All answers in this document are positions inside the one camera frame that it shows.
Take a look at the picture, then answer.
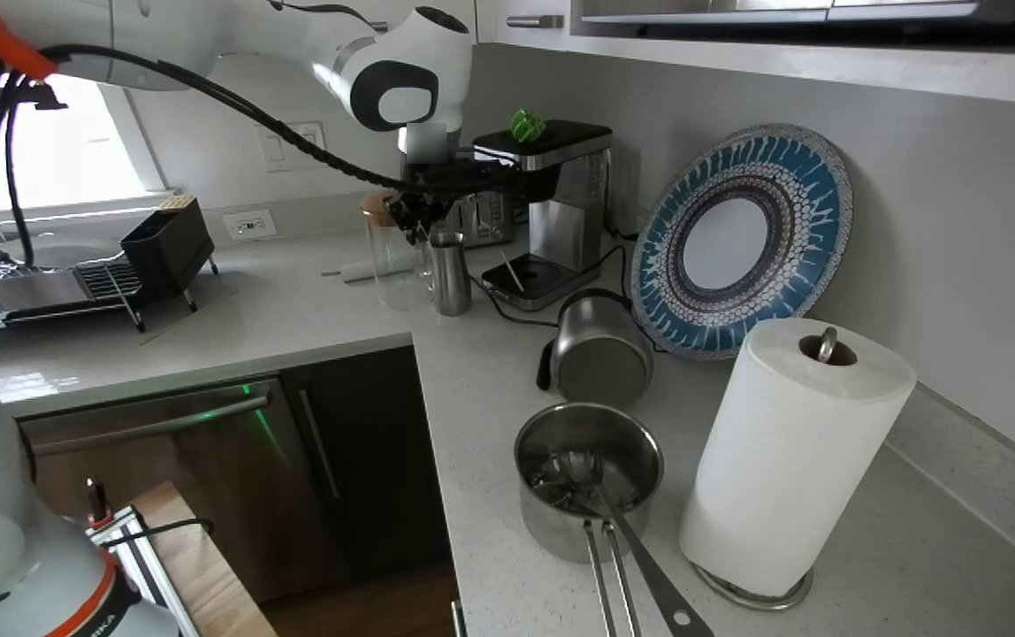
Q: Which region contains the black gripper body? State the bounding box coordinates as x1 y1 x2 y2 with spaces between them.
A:
403 153 498 224

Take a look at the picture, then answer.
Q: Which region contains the white counter outlet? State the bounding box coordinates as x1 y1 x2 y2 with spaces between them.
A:
219 205 280 249

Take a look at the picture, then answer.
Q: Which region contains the metal dish rack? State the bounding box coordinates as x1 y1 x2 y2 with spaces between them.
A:
0 216 153 336

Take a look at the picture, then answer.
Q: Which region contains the stainless steel toaster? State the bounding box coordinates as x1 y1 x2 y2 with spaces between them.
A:
452 188 522 255

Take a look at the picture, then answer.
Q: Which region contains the stainless steel cup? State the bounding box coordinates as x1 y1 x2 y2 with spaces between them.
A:
428 230 479 317

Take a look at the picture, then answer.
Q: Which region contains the white flat strip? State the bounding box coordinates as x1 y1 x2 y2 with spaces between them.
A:
317 252 436 288

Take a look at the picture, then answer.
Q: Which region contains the wooden chopstick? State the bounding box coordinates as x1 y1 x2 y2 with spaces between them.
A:
494 252 532 302

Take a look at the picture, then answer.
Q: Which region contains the small green object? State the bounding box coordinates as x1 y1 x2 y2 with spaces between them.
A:
507 106 549 150

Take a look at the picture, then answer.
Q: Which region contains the black steel coffee maker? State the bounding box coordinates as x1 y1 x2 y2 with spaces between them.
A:
468 117 621 314

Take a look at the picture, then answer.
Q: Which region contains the white upper cabinet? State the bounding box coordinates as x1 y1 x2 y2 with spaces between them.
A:
475 0 578 50

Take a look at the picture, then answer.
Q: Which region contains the small stainless steel kettle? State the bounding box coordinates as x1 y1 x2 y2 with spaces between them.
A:
533 288 657 408

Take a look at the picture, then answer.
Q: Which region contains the black utensil holder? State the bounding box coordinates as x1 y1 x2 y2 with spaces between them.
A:
117 196 219 302

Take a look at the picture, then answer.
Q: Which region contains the dark lower cabinet door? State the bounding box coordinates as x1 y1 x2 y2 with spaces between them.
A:
280 342 452 584

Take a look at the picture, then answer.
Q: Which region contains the stainless steel saucepan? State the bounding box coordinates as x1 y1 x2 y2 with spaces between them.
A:
514 400 670 637

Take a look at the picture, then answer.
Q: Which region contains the blue patterned plate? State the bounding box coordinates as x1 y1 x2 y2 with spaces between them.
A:
627 122 858 363

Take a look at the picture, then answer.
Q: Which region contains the dishwasher with green light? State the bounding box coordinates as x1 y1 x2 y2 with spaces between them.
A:
15 375 351 612

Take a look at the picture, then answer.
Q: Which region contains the built-in steel microwave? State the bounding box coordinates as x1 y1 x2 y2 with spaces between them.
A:
568 0 1015 55

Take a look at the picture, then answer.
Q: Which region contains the metal paper towel holder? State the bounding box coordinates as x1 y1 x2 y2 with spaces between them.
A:
693 324 858 617

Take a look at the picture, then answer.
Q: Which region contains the wooden table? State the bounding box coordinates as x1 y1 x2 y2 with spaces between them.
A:
127 473 280 637

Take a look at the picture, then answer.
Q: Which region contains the white paper towel roll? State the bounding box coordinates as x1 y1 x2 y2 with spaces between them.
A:
679 314 918 598

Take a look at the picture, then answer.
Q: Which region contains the black power cord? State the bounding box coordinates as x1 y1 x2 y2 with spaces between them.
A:
469 232 641 336

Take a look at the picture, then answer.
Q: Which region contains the white wall outlet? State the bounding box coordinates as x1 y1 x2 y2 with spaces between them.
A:
263 117 334 178

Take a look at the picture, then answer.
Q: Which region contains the steel cabinet handle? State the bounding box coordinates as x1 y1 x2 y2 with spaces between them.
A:
501 12 568 31

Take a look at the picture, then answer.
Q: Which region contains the black handled metal utensil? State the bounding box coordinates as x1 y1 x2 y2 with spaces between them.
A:
533 452 719 637

